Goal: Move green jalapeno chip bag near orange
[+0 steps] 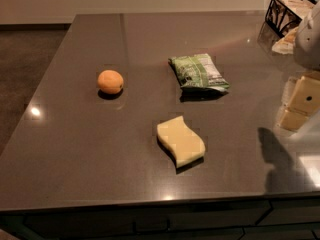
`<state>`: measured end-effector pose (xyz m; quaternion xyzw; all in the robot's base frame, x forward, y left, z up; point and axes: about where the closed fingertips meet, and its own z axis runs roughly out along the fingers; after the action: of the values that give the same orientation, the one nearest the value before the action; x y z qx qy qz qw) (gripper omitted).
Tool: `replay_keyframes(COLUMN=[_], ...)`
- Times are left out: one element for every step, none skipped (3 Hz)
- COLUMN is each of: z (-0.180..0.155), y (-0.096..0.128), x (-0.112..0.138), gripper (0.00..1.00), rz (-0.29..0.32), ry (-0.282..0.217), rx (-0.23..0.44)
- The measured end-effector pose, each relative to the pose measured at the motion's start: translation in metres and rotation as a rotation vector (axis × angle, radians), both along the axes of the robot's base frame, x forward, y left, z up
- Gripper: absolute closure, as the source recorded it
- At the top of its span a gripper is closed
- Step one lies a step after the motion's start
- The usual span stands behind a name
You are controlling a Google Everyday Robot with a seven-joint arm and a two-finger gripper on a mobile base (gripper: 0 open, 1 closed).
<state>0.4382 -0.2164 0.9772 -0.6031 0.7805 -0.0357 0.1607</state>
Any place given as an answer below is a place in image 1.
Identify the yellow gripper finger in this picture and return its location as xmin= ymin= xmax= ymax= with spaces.
xmin=288 ymin=71 xmax=320 ymax=116
xmin=278 ymin=109 xmax=308 ymax=131

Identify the green jalapeno chip bag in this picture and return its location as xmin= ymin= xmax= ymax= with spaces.
xmin=168 ymin=54 xmax=230 ymax=92

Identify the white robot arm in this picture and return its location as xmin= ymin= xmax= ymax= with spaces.
xmin=277 ymin=3 xmax=320 ymax=132

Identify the yellow sponge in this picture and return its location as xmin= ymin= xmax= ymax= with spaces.
xmin=157 ymin=116 xmax=206 ymax=168

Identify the orange fruit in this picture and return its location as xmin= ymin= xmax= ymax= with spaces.
xmin=97 ymin=70 xmax=124 ymax=95

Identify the black wire basket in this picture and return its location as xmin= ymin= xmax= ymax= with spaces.
xmin=265 ymin=0 xmax=317 ymax=37

